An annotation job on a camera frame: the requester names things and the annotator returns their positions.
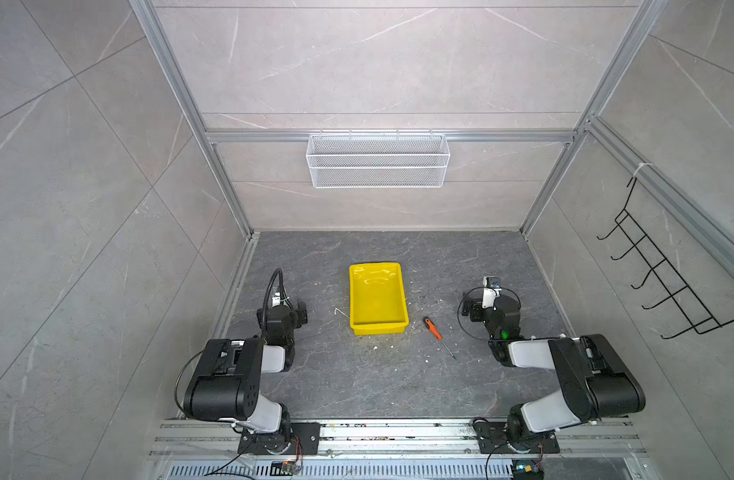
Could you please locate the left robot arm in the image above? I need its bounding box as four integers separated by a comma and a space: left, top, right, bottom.
174, 301, 321, 456

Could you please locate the black wire hook rack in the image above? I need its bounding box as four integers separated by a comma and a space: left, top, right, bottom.
596, 177, 734, 340

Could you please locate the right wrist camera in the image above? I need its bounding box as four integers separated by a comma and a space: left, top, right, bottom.
482, 276, 501, 310

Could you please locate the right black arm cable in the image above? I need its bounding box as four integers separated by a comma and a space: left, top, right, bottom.
456, 286, 524, 343

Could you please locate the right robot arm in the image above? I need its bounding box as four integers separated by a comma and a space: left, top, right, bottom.
457, 287, 646, 453

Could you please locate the white wire mesh basket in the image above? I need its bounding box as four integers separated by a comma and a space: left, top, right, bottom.
306, 133, 451, 189

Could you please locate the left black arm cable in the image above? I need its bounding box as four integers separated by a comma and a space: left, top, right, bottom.
261, 268, 285, 337

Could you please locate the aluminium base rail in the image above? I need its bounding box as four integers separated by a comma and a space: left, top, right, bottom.
140, 417, 659, 479

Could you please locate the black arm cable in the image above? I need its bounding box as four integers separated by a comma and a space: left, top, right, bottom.
261, 268, 285, 337
456, 286, 524, 343

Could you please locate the yellow plastic bin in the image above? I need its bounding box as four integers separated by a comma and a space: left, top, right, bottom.
349, 262, 409, 336

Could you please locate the orange handled screwdriver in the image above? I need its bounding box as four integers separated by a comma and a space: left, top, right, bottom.
423, 316, 456, 359

